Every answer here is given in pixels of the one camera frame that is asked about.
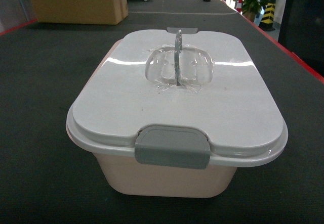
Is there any pink plastic storage box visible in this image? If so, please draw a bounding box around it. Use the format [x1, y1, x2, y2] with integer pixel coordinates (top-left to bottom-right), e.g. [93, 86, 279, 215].
[65, 39, 289, 199]

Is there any cardboard box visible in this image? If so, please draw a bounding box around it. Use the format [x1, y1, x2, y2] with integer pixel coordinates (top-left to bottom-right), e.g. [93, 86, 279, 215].
[31, 0, 128, 25]

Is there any dark grey table mat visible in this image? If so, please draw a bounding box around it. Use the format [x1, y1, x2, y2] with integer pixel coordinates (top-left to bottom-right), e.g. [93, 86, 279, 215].
[1, 0, 323, 223]

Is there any red metal frame table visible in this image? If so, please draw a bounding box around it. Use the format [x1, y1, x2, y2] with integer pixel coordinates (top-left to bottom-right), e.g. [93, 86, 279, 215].
[1, 0, 323, 86]

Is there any black office chair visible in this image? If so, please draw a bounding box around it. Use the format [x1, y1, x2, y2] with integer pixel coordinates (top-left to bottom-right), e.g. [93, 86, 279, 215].
[278, 0, 323, 76]

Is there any yellow black striped bollard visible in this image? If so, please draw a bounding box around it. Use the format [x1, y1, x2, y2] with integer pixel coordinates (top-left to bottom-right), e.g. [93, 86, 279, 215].
[259, 0, 276, 31]

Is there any white box lid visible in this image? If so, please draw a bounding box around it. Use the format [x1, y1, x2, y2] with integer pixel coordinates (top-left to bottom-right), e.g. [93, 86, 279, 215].
[66, 27, 289, 170]

